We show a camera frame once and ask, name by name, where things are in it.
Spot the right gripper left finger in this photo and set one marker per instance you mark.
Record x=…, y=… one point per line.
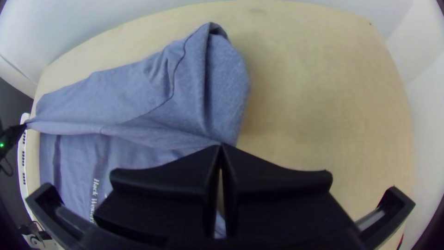
x=166, y=194

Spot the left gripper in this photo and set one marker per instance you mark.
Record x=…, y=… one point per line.
x=14, y=135

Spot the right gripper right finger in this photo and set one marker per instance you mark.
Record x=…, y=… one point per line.
x=277, y=205

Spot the blue-grey t-shirt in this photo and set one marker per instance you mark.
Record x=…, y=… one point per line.
x=138, y=100

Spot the white laundry basket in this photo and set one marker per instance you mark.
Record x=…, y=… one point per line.
x=23, y=156

